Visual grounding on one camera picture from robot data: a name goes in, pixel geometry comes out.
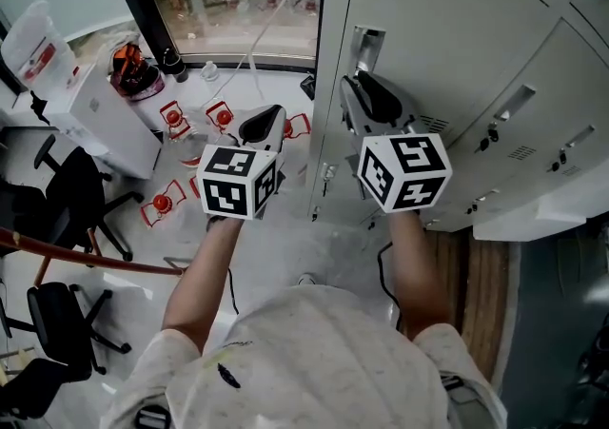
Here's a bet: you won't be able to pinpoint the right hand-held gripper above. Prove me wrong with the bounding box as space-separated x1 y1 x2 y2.
340 70 453 214

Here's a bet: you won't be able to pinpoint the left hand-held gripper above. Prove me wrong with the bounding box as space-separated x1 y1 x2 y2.
196 106 287 222

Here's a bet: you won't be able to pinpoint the grey metal locker door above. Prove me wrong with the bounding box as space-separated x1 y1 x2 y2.
332 0 572 152

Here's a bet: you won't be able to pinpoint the grey metal locker cabinet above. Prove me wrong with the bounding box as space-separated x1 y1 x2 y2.
306 0 609 233

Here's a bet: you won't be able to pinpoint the person's left forearm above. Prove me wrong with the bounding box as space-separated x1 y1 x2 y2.
161 216 246 355

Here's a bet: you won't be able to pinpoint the person's right forearm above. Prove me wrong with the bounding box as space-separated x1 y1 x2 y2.
387 208 451 341

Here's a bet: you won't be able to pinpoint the black round container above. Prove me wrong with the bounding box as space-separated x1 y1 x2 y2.
164 47 189 84

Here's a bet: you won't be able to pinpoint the bucket with orange tools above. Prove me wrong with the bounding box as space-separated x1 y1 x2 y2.
108 43 166 101

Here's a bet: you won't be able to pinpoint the white cardboard box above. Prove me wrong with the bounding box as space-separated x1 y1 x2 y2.
42 63 163 181

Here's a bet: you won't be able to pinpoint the black office chair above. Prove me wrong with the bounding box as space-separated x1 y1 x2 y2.
0 282 132 419
32 131 144 262

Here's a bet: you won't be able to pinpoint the wooden planks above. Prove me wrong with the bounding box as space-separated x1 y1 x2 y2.
425 226 510 383

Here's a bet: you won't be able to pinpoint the wooden coat rack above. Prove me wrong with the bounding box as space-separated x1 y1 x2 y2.
0 225 187 285

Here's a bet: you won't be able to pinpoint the clear plastic bag red label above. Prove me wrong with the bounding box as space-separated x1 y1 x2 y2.
0 0 80 95

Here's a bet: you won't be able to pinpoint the person's white shirt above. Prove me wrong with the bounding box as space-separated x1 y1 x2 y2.
99 283 508 429

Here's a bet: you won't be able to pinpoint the white hanging cord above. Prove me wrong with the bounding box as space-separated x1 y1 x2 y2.
208 0 330 101

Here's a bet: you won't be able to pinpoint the black cable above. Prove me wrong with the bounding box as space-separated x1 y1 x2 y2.
378 241 405 331
226 267 240 317

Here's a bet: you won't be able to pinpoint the black window frame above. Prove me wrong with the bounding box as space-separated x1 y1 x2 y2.
102 0 329 74

